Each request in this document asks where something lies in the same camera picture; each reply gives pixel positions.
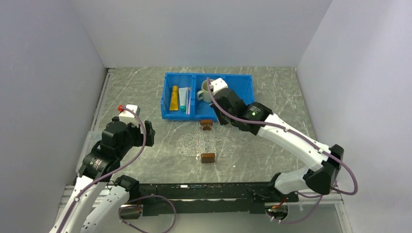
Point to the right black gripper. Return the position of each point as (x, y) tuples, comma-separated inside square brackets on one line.
[(221, 121)]

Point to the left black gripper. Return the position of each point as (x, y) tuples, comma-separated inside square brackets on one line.
[(149, 133)]

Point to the clear acrylic toothbrush holder tray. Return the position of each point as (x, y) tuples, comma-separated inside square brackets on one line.
[(206, 145)]

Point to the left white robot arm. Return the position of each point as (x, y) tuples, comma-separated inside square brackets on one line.
[(96, 171)]

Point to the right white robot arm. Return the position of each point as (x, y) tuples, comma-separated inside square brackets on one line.
[(322, 162)]

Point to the yellow toothpaste tube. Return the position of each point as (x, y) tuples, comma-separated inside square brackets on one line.
[(174, 106)]

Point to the pink toothbrush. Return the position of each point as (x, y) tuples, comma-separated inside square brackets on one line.
[(190, 101)]

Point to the white green-capped toothpaste tube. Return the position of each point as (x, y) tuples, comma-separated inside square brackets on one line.
[(183, 96)]

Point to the cream ceramic mug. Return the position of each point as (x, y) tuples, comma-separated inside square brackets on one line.
[(203, 93)]

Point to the clear plastic screw box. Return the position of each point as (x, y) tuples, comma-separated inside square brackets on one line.
[(91, 139)]

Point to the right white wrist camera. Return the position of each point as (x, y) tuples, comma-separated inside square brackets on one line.
[(217, 85)]

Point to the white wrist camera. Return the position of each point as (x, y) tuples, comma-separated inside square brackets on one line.
[(217, 85), (127, 117)]

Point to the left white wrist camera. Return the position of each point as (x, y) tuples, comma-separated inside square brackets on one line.
[(127, 117)]

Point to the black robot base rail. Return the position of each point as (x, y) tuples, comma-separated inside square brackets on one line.
[(190, 198)]

